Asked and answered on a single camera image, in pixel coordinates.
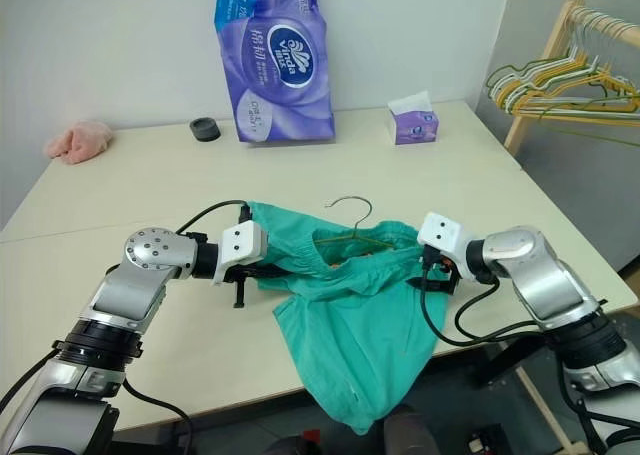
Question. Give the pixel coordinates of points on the pink fluffy cloth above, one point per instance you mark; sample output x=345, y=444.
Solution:
x=80, y=140

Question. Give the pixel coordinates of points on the wooden clothes rack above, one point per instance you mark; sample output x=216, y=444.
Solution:
x=560, y=30

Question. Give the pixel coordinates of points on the large purple tissue pack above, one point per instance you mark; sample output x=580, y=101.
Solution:
x=280, y=75

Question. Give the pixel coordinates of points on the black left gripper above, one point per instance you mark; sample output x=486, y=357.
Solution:
x=255, y=274

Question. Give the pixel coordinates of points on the black table leg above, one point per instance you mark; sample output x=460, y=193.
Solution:
x=505, y=360

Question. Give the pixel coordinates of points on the dark rounded shape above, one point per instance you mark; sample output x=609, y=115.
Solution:
x=407, y=432
x=295, y=445

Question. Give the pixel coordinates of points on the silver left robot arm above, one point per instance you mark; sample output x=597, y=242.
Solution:
x=125, y=300

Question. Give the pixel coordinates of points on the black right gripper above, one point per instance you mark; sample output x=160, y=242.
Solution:
x=447, y=275

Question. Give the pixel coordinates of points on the green shorts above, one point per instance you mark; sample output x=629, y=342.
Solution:
x=360, y=325

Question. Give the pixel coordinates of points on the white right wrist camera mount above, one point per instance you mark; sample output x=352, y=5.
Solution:
x=442, y=235

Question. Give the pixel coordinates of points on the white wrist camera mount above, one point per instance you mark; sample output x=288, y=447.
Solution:
x=442, y=235
x=242, y=245

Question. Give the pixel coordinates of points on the small purple tissue pack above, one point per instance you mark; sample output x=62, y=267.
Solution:
x=415, y=127

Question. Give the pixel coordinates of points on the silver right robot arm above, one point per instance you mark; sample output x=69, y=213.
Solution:
x=545, y=285

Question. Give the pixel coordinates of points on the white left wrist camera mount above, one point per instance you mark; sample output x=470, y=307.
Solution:
x=242, y=245

